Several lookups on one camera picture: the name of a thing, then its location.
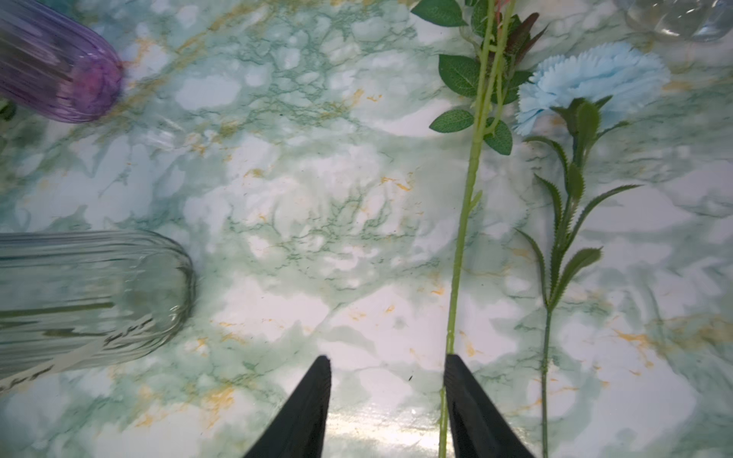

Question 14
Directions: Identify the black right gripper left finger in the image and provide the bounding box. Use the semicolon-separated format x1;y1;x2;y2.
244;355;332;458

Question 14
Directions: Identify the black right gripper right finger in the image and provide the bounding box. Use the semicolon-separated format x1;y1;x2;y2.
444;354;534;458

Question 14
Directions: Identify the clear glass vase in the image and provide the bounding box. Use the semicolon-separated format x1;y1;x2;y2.
1;231;196;393

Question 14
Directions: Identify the light blue carnation stem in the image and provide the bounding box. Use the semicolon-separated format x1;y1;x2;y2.
517;42;671;456

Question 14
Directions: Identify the blue purple ribbed glass vase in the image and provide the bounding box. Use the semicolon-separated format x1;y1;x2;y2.
1;1;123;123

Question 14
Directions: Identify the yellow ceramic vase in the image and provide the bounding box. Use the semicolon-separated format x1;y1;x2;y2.
614;0;732;43

